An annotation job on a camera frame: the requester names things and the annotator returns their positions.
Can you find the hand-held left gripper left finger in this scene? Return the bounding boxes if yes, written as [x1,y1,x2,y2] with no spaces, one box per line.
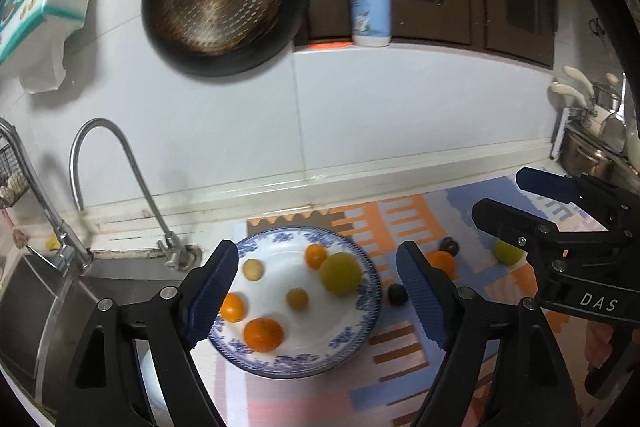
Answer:
[55,239,239,427]

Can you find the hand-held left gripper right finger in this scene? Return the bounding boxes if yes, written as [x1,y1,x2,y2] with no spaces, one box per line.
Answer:
[396,241,583,427]

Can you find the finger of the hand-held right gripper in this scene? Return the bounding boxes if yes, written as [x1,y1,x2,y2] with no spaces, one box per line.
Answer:
[471,198,556,253]
[516,167,640,228]

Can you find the green citrus fruit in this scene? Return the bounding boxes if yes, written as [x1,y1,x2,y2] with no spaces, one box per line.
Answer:
[493,239,526,266]

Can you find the large orange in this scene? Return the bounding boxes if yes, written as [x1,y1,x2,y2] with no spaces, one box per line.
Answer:
[244,317,285,353]

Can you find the blue patterned white plate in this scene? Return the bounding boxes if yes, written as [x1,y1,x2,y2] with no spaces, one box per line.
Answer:
[207,226,383,378]

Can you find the yellow-green citrus fruit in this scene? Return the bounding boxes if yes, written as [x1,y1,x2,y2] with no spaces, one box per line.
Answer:
[320,251,363,297]

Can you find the small orange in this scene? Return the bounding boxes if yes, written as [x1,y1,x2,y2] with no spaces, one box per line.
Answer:
[305,243,328,270]

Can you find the person's right hand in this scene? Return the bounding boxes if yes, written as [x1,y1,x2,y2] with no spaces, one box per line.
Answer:
[585,321,616,373]

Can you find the stainless steel pot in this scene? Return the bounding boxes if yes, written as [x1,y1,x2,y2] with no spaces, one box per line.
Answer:
[557,129,616,178]

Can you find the metal dish rack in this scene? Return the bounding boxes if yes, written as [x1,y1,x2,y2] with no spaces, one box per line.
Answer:
[550,107,640,192]

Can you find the metal ladle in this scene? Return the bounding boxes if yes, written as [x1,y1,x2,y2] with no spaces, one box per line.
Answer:
[597,72,631,152]

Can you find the colourful patterned mat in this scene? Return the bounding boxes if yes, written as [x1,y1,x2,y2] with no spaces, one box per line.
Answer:
[215,174,640,427]

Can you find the white bowl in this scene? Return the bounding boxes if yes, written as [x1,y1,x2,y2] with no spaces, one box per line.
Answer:
[137,339,173,418]

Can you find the slim gooseneck faucet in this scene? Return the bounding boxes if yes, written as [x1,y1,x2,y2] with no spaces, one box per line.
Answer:
[69,118,203,272]

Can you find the large chrome faucet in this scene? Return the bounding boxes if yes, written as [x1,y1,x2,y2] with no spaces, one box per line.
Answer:
[0,117,93,273]

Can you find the stainless steel sink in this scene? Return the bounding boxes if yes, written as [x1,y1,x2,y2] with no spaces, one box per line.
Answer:
[0,252,201,418]

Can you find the garlic bulbs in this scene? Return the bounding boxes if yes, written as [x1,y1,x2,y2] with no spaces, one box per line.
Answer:
[0,174,25,202]

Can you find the white plastic bag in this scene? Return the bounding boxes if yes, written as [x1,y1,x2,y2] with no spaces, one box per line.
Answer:
[20,14,96,94]

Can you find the black wire basket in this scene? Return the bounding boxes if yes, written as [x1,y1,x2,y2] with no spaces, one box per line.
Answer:
[0,142,29,208]

